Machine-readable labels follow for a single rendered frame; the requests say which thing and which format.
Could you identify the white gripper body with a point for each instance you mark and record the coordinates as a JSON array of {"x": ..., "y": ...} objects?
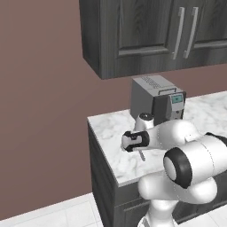
[{"x": 130, "y": 141}]

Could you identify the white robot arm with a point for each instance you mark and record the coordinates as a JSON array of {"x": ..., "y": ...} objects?
[{"x": 180, "y": 136}]

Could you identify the silver cutlery piece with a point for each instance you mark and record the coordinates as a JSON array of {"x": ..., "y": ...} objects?
[{"x": 142, "y": 154}]

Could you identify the grey toaster oven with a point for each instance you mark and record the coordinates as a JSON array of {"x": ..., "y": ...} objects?
[{"x": 142, "y": 97}]

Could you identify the dark wood counter cabinet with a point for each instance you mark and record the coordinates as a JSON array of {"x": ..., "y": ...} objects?
[{"x": 100, "y": 177}]

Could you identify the dark wood drawer front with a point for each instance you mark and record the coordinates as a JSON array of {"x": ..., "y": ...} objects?
[{"x": 127, "y": 196}]

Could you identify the dark wood cabinet door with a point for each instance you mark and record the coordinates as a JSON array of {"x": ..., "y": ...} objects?
[{"x": 130, "y": 217}]

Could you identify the dark wood cupboard door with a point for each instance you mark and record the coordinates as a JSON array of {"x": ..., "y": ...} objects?
[
  {"x": 139, "y": 26},
  {"x": 211, "y": 29}
]

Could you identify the dark wood wall cupboard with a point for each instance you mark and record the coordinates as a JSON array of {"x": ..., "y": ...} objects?
[{"x": 90, "y": 35}]

